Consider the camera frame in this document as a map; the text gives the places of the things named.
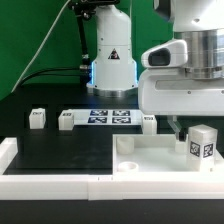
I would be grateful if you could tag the white square tabletop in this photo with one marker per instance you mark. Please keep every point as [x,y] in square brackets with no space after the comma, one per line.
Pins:
[149,153]

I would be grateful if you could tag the white U-shaped obstacle fence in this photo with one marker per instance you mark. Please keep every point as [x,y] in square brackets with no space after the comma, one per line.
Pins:
[121,186]

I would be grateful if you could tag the white marker base plate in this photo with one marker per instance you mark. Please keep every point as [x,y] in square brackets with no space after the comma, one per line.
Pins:
[104,116]

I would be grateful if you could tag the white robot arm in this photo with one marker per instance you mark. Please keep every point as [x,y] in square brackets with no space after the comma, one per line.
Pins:
[183,68]

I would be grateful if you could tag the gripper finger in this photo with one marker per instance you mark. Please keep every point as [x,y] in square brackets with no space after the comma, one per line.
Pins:
[175,125]

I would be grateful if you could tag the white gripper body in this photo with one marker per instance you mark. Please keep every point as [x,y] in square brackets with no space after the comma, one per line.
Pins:
[170,92]

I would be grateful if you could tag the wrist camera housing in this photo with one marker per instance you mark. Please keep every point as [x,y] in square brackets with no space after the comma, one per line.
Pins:
[172,54]

